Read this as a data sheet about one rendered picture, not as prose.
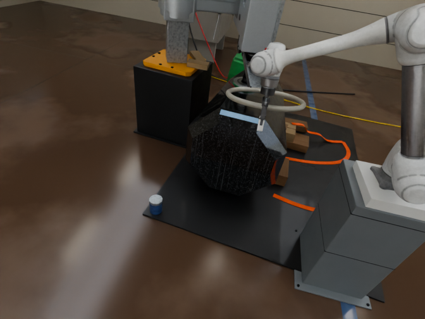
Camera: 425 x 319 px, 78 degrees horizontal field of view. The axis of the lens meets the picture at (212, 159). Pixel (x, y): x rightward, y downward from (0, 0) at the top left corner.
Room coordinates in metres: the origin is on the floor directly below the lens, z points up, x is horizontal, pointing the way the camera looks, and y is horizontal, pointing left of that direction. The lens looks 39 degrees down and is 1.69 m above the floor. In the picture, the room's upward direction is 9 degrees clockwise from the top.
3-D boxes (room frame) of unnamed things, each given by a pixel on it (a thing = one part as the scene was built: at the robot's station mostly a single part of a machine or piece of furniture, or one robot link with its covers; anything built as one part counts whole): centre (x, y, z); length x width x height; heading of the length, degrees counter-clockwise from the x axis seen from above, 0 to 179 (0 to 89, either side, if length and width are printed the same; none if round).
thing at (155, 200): (1.34, 0.38, 0.08); 0.10 x 0.10 x 0.13
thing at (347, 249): (1.11, -0.95, 0.40); 0.50 x 0.50 x 0.80; 83
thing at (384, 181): (1.13, -0.96, 0.88); 0.22 x 0.18 x 0.06; 176
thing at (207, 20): (5.47, 0.46, 0.43); 1.30 x 0.62 x 0.86; 173
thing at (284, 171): (2.01, -0.68, 0.07); 0.30 x 0.12 x 0.12; 170
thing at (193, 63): (2.50, 0.28, 0.81); 0.20 x 0.10 x 0.05; 85
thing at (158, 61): (2.60, 0.51, 0.76); 0.49 x 0.49 x 0.05; 77
